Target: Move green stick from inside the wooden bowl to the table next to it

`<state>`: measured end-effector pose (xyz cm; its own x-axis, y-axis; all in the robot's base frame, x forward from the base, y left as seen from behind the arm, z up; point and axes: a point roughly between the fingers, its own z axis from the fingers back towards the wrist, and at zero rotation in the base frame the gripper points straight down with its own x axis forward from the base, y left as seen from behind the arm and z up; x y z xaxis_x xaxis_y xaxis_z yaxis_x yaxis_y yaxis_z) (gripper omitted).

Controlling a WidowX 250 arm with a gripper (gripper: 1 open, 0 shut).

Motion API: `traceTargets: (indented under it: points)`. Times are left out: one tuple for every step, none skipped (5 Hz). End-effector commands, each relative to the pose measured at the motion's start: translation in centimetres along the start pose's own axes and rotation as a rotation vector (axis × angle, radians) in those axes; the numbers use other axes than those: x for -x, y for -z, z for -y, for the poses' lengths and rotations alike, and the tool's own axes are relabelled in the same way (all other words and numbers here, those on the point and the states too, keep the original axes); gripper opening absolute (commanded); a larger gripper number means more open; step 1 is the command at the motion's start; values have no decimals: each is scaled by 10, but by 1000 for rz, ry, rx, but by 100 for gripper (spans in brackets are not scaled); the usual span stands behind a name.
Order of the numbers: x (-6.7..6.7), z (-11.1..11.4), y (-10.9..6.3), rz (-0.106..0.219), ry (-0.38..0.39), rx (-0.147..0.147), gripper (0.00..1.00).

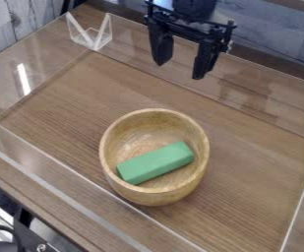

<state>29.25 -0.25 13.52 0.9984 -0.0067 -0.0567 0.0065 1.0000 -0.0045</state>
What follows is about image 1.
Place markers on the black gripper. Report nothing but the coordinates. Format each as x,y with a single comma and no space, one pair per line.
193,18

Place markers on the black table leg bracket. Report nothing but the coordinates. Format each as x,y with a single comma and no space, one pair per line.
37,237

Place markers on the green rectangular block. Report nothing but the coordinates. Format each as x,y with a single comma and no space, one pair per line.
155,163

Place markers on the wooden bowl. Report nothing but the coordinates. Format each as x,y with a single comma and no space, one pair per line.
139,132

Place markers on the clear acrylic enclosure walls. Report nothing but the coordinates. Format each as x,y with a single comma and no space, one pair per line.
81,72

